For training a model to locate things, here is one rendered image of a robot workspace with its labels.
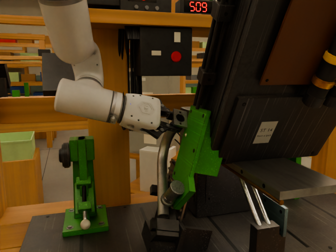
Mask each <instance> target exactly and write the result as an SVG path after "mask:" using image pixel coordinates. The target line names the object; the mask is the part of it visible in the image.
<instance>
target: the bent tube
mask: <svg viewBox="0 0 336 252"><path fill-rule="evenodd" d="M171 122H172V123H173V126H176V127H180V128H184V129H187V127H188V122H187V112H186V111H183V110H179V109H175V108H174V109H173V120H172V121H171ZM175 134H176V132H172V131H168V130H167V131H166V132H164V134H163V137H162V139H161V142H160V146H159V150H158V156H157V216H158V218H161V219H166V218H168V217H169V207H166V206H164V205H163V204H162V203H161V196H162V194H163V193H164V192H166V191H167V190H168V170H167V161H168V153H169V148H170V145H171V142H172V139H173V137H174V135H175Z"/></svg>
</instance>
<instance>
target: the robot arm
mask: <svg viewBox="0 0 336 252"><path fill-rule="evenodd" d="M38 3H39V6H40V10H41V13H42V16H43V20H44V23H45V26H46V30H47V33H48V36H49V39H50V43H51V46H52V48H53V51H54V53H55V54H56V56H57V57H58V58H59V59H60V60H62V61H63V62H65V63H67V64H71V66H72V69H73V72H74V77H75V81H74V80H70V79H66V78H62V79H61V80H60V82H59V84H58V87H57V90H56V94H55V99H54V110H55V111H56V112H61V113H65V114H70V115H74V116H79V117H83V118H88V119H93V120H97V121H102V122H106V123H111V124H116V121H117V123H119V125H120V126H122V127H124V128H127V129H129V130H132V131H135V132H139V133H142V134H147V135H151V136H152V137H154V138H155V139H158V138H159V137H160V136H161V134H163V133H164V132H166V131H170V132H175V133H180V132H181V130H182V129H183V128H182V127H177V126H173V122H170V124H169V123H167V122H164V121H161V117H166V119H167V120H171V121H172V120H173V111H170V109H169V108H166V107H165V106H164V105H163V103H162V101H161V100H160V99H159V98H156V97H152V96H147V95H142V94H134V93H126V94H125V95H124V96H123V93H121V92H117V91H113V90H109V89H105V88H104V72H103V65H102V58H101V53H100V50H99V47H98V45H97V44H96V43H95V42H94V40H93V34H92V27H91V21H90V15H89V9H88V3H87V0H38ZM156 130H158V131H156Z"/></svg>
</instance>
